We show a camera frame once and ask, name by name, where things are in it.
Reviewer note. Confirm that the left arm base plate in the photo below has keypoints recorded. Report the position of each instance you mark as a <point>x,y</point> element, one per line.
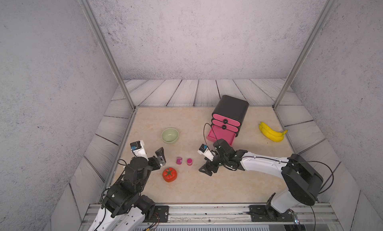
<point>158,213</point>

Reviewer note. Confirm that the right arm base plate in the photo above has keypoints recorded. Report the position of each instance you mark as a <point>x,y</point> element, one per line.
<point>263,213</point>

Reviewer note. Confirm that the pink top drawer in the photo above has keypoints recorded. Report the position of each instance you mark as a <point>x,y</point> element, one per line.
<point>220,120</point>

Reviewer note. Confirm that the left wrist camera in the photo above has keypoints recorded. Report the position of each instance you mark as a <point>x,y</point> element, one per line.
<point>138,147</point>

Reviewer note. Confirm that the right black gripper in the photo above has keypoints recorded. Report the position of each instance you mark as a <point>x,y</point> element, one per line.
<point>208,163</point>

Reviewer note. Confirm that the front aluminium rail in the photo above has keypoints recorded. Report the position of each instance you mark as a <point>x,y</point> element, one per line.
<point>234,217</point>

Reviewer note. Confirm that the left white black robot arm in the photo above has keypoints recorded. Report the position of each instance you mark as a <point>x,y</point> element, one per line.
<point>124,207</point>

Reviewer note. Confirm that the magenta paint can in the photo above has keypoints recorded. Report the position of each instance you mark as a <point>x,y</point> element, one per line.
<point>179,160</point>
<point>189,161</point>

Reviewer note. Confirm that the pink middle drawer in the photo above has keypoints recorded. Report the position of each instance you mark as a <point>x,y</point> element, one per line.
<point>225,126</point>

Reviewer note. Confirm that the pink drawer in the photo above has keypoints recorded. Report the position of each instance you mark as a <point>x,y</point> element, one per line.
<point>220,120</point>
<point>225,126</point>
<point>217,133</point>

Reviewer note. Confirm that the black drawer cabinet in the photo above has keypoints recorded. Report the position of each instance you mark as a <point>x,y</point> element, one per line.
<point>232,107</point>

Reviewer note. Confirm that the yellow banana bunch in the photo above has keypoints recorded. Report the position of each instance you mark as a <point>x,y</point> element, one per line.
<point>269,133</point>

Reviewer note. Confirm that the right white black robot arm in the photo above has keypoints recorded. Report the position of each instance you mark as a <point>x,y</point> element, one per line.
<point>302,180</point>

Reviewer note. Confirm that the right metal frame post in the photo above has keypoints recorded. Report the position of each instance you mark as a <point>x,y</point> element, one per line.
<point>318,25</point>

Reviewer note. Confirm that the red tomato toy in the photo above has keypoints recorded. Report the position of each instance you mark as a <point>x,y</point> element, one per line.
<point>169,174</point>

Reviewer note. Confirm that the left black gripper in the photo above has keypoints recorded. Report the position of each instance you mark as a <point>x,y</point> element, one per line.
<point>157,165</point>

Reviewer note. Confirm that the left metal frame post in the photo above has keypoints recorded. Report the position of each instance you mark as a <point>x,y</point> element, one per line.
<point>87,9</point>

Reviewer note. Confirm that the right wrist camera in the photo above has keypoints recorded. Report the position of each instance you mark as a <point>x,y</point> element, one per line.
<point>206,152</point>

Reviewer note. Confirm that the metal frame post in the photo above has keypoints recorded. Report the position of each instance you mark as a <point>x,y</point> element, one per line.
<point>87,9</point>
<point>318,25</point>

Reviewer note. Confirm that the pink bottom drawer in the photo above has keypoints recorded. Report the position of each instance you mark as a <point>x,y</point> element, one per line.
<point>217,133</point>

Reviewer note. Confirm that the light green bowl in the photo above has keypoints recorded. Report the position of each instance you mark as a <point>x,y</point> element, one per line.
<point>170,135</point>

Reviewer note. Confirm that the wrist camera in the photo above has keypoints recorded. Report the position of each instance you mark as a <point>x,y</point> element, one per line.
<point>138,147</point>
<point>206,152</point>

